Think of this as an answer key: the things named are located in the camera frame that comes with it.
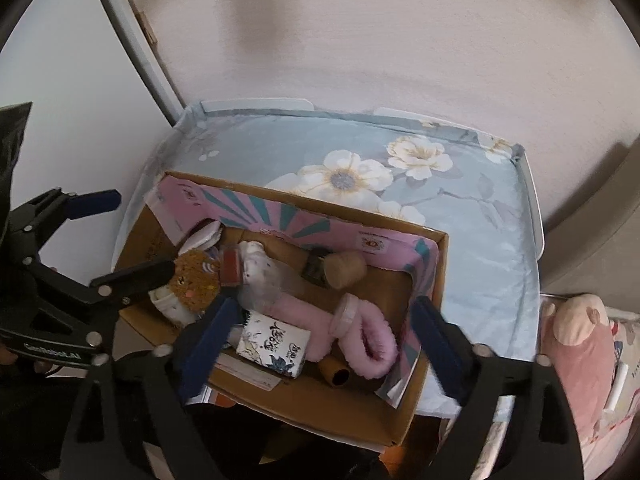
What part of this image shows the cream sock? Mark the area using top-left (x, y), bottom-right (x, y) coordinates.
top-left (149, 285), bottom-right (198, 328)

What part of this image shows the brown cookie bear plush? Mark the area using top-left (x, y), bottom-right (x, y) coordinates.
top-left (168, 249), bottom-right (221, 313)

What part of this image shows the pink fluffy scrunchie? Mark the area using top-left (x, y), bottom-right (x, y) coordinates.
top-left (338, 296), bottom-right (398, 380)

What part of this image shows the speckled white sock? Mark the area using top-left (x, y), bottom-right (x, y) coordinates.
top-left (238, 240), bottom-right (278, 287)

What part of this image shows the pink fluffy sock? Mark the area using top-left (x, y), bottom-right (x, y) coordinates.
top-left (267, 294), bottom-right (335, 363)

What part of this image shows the clear case orange black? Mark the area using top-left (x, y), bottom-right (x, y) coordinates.
top-left (219, 246), bottom-right (242, 288)

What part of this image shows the person left hand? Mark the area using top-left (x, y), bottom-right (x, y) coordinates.
top-left (0, 344), bottom-right (18, 366)

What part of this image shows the clear bottle with cork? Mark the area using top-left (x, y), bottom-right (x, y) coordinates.
top-left (238, 252), bottom-right (368, 313)

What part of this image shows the white square lid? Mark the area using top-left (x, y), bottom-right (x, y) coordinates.
top-left (178, 220), bottom-right (222, 256)

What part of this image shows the clear plastic tube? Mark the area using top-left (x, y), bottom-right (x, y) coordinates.
top-left (329, 294), bottom-right (359, 339)

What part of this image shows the small brown cardboard tube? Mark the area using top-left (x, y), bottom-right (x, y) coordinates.
top-left (318, 356), bottom-right (352, 388)

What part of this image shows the brown cardboard box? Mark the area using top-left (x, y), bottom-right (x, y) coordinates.
top-left (118, 174), bottom-right (449, 448)

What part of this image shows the pink plush toy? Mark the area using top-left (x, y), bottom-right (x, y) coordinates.
top-left (539, 294), bottom-right (615, 442)

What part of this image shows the black small jar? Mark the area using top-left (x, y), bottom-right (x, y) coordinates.
top-left (300, 247), bottom-right (332, 288)

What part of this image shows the white round mirror frame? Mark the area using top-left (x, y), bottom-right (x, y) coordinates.
top-left (101, 0), bottom-right (184, 125)

